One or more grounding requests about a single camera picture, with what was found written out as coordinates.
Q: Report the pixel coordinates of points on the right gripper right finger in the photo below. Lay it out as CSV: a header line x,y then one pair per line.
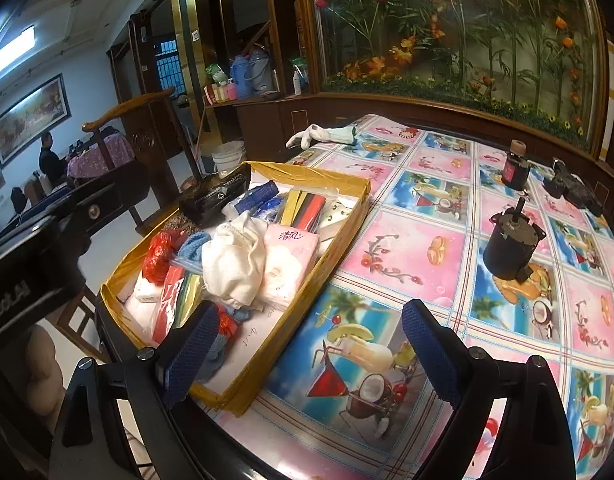
x,y
468,379

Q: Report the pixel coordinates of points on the person's left hand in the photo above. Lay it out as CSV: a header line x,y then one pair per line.
x,y
30,365

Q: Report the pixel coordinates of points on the blue knitted cloth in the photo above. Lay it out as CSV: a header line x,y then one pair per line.
x,y
189,255

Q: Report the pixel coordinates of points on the yellow cardboard box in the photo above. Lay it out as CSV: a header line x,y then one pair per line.
x,y
266,334

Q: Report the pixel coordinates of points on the black tool on table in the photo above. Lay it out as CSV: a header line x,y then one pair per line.
x,y
564,184

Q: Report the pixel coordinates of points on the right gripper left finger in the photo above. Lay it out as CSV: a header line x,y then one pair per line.
x,y
158,378

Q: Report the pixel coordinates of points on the white bucket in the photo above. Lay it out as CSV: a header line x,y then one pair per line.
x,y
229,155

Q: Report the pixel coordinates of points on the black snack packet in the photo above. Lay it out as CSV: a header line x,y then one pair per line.
x,y
203,203

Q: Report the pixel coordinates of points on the red plastic bag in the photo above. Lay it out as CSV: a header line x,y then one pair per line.
x,y
162,249

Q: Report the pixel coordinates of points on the blue thermos jug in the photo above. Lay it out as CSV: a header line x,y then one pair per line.
x,y
240,73

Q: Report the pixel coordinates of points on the seated person in background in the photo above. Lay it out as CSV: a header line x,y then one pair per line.
x,y
50,164

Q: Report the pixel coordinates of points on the framed wall painting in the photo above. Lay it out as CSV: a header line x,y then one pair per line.
x,y
25,121

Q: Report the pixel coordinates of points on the black cylindrical motor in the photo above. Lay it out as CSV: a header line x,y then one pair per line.
x,y
512,243

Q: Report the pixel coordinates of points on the colourful printed tablecloth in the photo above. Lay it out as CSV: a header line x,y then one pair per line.
x,y
348,399

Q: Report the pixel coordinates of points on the pink rose tissue pack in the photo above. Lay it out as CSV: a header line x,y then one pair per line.
x,y
290,256

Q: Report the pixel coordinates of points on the white cloth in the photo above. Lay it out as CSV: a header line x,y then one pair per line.
x,y
233,260

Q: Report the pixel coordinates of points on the wooden chair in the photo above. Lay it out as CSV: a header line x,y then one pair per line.
x,y
147,119

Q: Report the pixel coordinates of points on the dark bottle with cork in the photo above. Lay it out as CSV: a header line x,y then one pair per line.
x,y
516,168

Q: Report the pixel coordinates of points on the blue tissue packet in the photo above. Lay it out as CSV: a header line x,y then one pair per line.
x,y
256,197

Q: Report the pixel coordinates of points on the flower bamboo wall panel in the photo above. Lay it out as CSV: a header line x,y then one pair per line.
x,y
537,62

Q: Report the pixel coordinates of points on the rainbow striped sponge pack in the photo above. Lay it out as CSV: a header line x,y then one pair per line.
x,y
302,210

